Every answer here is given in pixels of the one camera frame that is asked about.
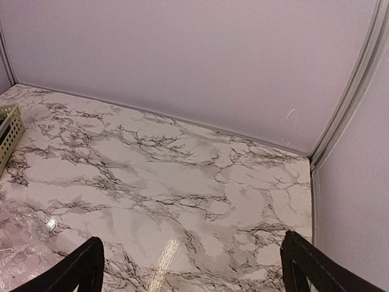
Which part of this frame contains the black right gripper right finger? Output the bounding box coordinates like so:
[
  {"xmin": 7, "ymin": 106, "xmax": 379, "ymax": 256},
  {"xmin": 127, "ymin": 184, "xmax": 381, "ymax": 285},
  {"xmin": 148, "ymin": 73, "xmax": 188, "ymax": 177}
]
[{"xmin": 280, "ymin": 231, "xmax": 381, "ymax": 291}]

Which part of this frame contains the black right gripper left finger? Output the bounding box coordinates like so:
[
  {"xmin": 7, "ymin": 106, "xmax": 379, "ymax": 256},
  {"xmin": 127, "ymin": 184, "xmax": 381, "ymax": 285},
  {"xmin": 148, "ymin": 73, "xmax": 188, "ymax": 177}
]
[{"xmin": 13, "ymin": 237, "xmax": 105, "ymax": 292}]

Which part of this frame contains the clear zip top bag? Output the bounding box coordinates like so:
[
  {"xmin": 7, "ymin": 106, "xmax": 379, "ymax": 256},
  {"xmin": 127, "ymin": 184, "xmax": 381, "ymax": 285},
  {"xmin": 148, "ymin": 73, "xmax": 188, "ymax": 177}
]
[{"xmin": 1, "ymin": 207, "xmax": 59, "ymax": 291}]

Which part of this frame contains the pale green perforated basket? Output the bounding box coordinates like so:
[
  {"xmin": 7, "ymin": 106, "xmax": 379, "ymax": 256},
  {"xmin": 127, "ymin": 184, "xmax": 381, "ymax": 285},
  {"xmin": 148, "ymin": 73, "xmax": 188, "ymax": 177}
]
[{"xmin": 0, "ymin": 103, "xmax": 25, "ymax": 175}]

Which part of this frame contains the left aluminium corner post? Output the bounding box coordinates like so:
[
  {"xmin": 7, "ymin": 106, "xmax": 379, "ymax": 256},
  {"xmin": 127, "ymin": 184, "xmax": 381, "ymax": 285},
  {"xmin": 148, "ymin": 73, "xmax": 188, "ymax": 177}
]
[{"xmin": 1, "ymin": 26, "xmax": 18, "ymax": 86}]

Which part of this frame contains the aluminium corner post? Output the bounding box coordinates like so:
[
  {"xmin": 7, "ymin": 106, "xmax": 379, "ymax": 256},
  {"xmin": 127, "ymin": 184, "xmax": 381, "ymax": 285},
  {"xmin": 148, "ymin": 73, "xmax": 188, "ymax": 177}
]
[
  {"xmin": 308, "ymin": 0, "xmax": 389, "ymax": 167},
  {"xmin": 1, "ymin": 26, "xmax": 18, "ymax": 86}
]

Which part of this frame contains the right aluminium corner post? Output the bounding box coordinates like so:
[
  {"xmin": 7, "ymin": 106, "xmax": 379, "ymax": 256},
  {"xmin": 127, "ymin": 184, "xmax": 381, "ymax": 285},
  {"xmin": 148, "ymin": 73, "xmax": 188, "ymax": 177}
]
[{"xmin": 308, "ymin": 0, "xmax": 389, "ymax": 167}]

